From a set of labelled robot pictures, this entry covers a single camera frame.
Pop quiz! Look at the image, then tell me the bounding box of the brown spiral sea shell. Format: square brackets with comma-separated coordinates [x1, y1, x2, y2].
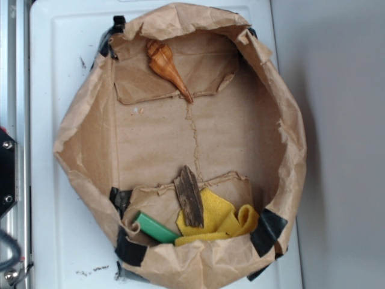
[146, 39, 194, 104]

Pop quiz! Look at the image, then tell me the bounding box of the brown paper bag tray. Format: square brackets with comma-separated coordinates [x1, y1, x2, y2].
[54, 3, 307, 288]

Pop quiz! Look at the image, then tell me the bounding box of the dark wood bark piece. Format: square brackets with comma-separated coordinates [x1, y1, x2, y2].
[174, 165, 204, 228]

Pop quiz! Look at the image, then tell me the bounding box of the yellow folded cloth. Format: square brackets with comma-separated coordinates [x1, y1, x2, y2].
[174, 188, 259, 246]

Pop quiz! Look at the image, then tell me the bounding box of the green rectangular block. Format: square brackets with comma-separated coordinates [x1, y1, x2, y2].
[133, 211, 180, 243]

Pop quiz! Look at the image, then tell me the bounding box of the white plastic tray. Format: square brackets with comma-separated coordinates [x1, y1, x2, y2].
[28, 0, 304, 289]

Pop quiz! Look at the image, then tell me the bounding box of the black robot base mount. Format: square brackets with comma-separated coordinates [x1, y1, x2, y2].
[1, 126, 19, 219]

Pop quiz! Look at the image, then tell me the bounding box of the grey cable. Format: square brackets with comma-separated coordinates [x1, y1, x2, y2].
[0, 230, 22, 268]

